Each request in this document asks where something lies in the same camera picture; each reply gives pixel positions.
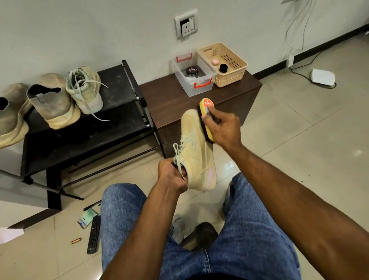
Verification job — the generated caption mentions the person's right hand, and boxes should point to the person's right hand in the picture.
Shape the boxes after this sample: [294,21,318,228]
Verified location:
[202,106,243,157]

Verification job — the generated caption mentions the person's left hand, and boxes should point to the person's left hand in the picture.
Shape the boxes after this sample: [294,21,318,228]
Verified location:
[157,158,189,197]

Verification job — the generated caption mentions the black orange shoe brush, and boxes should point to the black orange shoe brush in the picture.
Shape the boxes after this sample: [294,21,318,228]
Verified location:
[198,97,216,143]

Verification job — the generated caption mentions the pale green lace-up shoe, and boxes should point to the pale green lace-up shoe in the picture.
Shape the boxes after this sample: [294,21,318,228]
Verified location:
[65,65,111,122]
[172,109,218,192]

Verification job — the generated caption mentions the clear plastic storage box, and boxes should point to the clear plastic storage box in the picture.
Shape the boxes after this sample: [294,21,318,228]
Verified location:
[172,52,218,97]

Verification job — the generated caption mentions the beige plastic basket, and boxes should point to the beige plastic basket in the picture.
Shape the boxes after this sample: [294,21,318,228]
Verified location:
[197,42,249,88]

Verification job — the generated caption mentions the worn tan slip-on shoe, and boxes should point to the worn tan slip-on shoe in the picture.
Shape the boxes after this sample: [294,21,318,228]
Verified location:
[26,73,81,130]
[0,83,31,150]

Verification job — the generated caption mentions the person's left forearm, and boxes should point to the person's left forearm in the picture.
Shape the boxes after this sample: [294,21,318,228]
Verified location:
[101,187,182,280]

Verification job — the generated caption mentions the person's right forearm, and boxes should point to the person's right forearm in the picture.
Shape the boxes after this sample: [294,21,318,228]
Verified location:
[229,144,369,280]

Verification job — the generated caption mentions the dark brown wooden cabinet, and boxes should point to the dark brown wooden cabinet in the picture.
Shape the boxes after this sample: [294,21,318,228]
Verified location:
[139,69,263,158]

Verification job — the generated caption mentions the person's right leg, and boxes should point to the person's right leg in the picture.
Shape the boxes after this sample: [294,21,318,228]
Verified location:
[202,172,302,280]

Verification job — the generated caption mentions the black pen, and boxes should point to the black pen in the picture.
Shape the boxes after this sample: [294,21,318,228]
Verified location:
[82,200,102,211]

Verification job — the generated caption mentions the black metal shoe rack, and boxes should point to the black metal shoe rack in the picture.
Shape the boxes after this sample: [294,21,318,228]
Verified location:
[0,59,165,230]

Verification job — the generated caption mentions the green paper packet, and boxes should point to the green paper packet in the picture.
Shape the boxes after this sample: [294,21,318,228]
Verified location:
[77,207,98,229]

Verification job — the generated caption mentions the black remote control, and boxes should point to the black remote control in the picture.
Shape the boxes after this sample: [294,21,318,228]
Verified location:
[86,215,101,255]

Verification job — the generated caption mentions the white router box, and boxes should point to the white router box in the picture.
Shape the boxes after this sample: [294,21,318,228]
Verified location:
[310,68,337,88]

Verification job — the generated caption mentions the white paper sheet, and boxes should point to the white paper sheet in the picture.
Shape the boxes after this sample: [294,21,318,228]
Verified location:
[0,227,25,245]

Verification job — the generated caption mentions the white wall socket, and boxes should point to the white wall socket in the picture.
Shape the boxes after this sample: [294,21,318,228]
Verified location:
[174,8,199,40]

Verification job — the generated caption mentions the white cable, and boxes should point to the white cable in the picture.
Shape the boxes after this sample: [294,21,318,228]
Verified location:
[284,0,336,89]

